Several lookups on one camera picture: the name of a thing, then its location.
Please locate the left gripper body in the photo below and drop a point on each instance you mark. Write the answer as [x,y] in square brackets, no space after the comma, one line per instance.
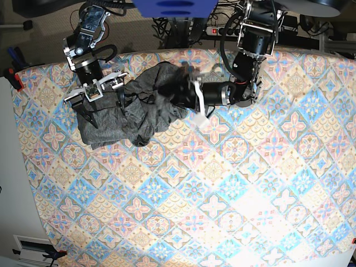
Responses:
[211,94]

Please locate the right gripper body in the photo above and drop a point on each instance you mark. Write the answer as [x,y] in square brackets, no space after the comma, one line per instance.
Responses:
[90,73]

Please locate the grey t-shirt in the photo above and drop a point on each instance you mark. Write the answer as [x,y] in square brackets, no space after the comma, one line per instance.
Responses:
[148,113]

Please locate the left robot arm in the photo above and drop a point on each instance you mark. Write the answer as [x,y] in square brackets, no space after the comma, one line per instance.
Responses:
[250,34]

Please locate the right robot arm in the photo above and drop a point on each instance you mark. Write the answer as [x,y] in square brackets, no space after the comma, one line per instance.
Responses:
[84,60]

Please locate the white power strip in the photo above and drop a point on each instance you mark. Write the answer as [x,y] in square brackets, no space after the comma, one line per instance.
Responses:
[218,31]

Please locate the red black clamp left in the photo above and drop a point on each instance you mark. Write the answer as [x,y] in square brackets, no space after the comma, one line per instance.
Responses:
[13,78]

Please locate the patterned tablecloth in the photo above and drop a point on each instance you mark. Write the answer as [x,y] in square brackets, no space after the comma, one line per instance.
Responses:
[268,185]

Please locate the white floor vent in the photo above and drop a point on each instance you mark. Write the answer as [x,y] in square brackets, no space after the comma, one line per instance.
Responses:
[36,244]

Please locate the blue black clamp bottom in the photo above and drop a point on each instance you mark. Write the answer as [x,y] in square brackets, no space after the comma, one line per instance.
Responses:
[53,254]

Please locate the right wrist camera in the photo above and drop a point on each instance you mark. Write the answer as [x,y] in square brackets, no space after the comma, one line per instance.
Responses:
[92,93]

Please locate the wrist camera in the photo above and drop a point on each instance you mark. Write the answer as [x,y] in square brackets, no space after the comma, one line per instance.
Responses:
[92,93]
[201,121]

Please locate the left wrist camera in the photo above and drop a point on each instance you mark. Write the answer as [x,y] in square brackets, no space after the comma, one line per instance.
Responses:
[201,121]

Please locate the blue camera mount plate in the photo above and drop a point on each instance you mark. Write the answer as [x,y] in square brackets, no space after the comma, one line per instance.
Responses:
[175,8]

